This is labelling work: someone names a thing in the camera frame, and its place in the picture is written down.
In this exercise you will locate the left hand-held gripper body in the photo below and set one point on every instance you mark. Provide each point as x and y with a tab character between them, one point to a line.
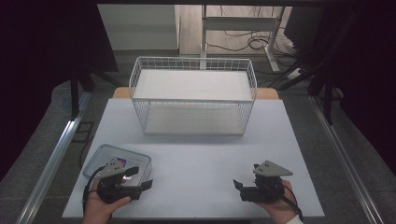
115	189

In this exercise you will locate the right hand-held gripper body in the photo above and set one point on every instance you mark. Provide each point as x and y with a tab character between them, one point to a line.
264	191

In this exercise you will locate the packet with red blue label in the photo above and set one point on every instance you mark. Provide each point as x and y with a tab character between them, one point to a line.
122	161

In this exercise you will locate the clear plastic container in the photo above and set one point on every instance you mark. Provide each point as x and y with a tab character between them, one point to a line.
99	157

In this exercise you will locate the person's right hand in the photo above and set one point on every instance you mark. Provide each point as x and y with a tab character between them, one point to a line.
280	210

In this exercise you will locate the person's left hand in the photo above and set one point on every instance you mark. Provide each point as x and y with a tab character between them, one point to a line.
96	211

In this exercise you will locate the white sleeve cuff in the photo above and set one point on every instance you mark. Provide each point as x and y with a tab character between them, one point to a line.
295	220

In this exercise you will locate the wooden table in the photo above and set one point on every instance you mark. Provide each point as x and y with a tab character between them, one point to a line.
120	92

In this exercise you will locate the black metal stand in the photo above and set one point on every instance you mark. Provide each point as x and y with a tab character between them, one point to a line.
327	90
74	93

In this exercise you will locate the white power strip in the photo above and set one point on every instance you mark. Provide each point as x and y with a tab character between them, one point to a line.
295	74

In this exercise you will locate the dark curtain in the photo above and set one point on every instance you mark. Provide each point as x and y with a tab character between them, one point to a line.
37	77
367	77

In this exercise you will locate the white cabinet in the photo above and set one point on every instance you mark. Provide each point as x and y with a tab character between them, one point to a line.
137	26

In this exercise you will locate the aluminium rail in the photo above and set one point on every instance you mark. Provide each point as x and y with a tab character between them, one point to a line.
51	165
344	158

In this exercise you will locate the white metal table frame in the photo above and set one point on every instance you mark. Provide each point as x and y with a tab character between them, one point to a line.
239	23

